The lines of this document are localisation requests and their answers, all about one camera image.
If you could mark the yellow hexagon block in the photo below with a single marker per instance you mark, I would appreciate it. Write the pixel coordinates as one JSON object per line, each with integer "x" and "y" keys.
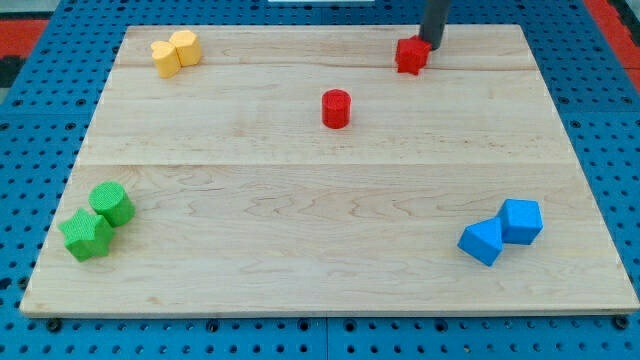
{"x": 187, "y": 46}

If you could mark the red cylinder block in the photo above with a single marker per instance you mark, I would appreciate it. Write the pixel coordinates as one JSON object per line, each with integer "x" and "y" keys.
{"x": 336, "y": 108}

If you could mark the light wooden board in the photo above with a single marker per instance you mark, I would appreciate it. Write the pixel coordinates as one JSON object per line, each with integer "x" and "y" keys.
{"x": 247, "y": 205}

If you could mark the red star block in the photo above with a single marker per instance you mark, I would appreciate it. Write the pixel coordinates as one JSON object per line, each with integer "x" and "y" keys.
{"x": 412, "y": 55}

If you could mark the blue triangular block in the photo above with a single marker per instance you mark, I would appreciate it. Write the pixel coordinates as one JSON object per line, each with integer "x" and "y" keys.
{"x": 483, "y": 241}

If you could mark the yellow heart block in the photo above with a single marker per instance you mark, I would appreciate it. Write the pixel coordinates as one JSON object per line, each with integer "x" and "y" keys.
{"x": 165, "y": 58}

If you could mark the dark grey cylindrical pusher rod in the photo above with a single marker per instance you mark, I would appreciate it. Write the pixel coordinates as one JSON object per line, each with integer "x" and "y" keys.
{"x": 433, "y": 22}

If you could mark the blue cube block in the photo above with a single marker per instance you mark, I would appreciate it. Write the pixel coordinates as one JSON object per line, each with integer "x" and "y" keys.
{"x": 521, "y": 221}

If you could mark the green cylinder block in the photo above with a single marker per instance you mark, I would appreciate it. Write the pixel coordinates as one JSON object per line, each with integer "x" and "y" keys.
{"x": 111, "y": 200}

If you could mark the green star block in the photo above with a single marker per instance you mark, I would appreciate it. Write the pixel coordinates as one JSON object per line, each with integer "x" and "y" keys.
{"x": 87, "y": 235}

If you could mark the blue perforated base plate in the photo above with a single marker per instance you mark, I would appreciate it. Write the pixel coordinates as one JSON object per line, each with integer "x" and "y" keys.
{"x": 48, "y": 109}

